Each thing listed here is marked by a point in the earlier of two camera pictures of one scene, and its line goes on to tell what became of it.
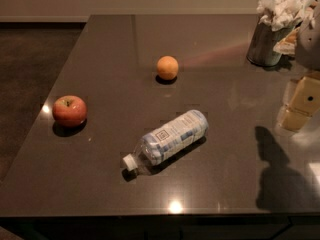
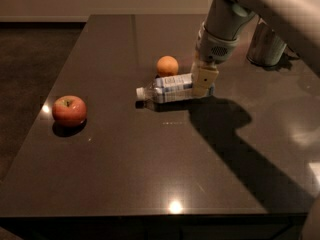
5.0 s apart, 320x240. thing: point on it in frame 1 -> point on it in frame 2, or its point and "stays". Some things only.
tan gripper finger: [303, 104] -> [202, 77]
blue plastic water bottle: [155, 145] -> [168, 88]
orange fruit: [167, 67] stays
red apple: [69, 111] stays
